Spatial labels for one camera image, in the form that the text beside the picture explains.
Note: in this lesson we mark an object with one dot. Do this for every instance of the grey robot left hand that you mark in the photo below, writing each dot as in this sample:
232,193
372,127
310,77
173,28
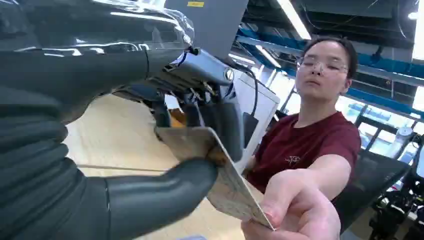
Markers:
99,73

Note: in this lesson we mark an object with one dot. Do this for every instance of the person's left hand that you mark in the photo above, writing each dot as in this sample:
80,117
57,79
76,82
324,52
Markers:
298,212

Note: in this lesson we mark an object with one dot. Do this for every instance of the pale printed card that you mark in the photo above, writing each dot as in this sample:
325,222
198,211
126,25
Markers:
232,195

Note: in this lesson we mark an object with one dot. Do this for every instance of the person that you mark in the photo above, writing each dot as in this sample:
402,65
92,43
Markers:
298,145

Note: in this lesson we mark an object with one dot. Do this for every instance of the black mesh office chair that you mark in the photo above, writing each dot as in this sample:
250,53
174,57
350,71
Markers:
371,185

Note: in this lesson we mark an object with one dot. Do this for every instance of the wooden card box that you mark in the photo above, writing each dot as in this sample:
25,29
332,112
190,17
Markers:
177,118

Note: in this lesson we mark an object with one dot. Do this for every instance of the black power adapter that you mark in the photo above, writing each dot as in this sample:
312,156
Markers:
249,129

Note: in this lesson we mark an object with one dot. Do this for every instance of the black equipment stand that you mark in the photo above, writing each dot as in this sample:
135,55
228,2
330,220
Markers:
397,212

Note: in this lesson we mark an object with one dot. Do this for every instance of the white flat panel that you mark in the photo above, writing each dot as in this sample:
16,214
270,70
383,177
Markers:
265,109

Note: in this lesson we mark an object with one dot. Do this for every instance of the ribbed grey left arm sleeve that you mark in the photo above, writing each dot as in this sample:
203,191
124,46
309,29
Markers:
36,185

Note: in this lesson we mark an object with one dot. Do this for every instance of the long ceiling light strip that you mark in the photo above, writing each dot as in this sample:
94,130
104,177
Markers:
242,59
294,20
268,56

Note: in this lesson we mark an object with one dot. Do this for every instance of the person's glasses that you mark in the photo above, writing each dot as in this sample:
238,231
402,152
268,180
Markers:
326,67

